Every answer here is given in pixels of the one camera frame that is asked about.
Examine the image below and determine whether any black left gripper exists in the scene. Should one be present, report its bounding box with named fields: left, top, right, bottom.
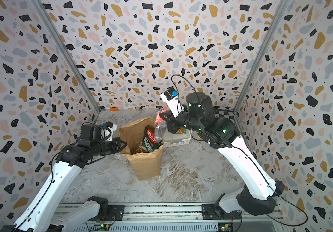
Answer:
left=92, top=136, right=128, bottom=158

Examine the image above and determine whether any green seaweed condiment packet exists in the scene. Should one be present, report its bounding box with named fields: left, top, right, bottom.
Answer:
left=134, top=125, right=162, bottom=154

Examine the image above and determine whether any clear red condiment packet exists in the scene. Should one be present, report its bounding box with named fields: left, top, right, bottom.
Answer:
left=154, top=105, right=168, bottom=143

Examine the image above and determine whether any brown paper bag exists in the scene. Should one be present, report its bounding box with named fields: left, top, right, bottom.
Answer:
left=118, top=117, right=164, bottom=181

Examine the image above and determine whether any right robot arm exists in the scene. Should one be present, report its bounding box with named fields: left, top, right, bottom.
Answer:
left=160, top=89, right=285, bottom=217

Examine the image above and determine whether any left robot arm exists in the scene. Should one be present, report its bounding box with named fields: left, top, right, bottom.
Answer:
left=1, top=121, right=127, bottom=232

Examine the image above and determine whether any white plastic basket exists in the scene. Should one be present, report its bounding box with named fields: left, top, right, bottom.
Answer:
left=163, top=128, right=192, bottom=148

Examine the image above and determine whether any black white chessboard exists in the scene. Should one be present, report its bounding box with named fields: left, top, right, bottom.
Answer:
left=215, top=109, right=234, bottom=120

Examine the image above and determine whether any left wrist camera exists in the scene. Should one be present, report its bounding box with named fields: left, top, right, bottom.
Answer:
left=102, top=121, right=117, bottom=141

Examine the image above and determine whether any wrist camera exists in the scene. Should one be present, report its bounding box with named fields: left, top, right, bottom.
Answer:
left=102, top=121, right=117, bottom=141
left=161, top=87, right=184, bottom=118

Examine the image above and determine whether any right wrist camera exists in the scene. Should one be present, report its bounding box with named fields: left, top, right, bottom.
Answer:
left=161, top=87, right=184, bottom=118

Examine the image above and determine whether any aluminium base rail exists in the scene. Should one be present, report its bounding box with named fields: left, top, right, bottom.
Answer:
left=41, top=202, right=286, bottom=232

